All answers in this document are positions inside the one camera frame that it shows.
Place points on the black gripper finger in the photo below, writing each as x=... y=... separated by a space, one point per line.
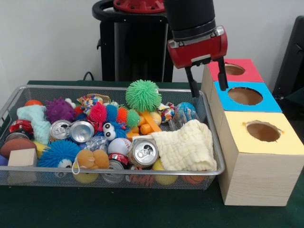
x=193 y=88
x=222 y=80

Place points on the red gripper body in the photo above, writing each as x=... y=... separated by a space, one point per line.
x=197 y=52

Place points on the wooden box with three holes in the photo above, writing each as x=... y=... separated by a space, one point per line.
x=256 y=180

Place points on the green spiky rubber ball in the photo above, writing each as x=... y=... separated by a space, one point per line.
x=142 y=95

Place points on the cream waffle cloth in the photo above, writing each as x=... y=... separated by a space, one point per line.
x=185 y=145

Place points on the black upright panel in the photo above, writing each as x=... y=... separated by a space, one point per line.
x=292 y=54

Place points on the side table with green cloth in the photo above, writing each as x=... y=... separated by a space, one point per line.
x=297 y=97

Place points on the opened silver drink can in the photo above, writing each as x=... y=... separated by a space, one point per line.
x=143 y=152

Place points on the white baseball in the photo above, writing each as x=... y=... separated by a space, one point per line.
x=120 y=146

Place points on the orange plush toy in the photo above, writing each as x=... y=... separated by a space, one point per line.
x=92 y=159

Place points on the purple spiky rubber ball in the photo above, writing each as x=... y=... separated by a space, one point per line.
x=59 y=110

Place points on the blue spiky ball with eyes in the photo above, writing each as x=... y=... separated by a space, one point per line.
x=59 y=152

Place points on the mint knitted cloth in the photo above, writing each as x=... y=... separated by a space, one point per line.
x=40 y=126

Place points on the brown toy football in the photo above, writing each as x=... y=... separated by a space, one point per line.
x=19 y=145

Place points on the plain wooden block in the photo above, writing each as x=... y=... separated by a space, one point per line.
x=22 y=158

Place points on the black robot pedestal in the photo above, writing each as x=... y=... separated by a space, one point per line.
x=137 y=47

